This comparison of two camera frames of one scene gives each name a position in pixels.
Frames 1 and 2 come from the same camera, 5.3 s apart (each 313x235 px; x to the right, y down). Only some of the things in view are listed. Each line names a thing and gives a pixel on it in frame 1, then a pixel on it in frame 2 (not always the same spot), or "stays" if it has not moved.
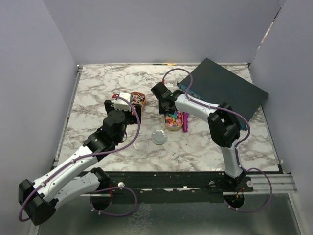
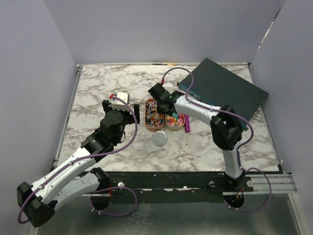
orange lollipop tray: [137, 98] -> [153, 120]
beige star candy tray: [173, 121] stays
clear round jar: [140, 145] stays
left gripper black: [132, 118] stays
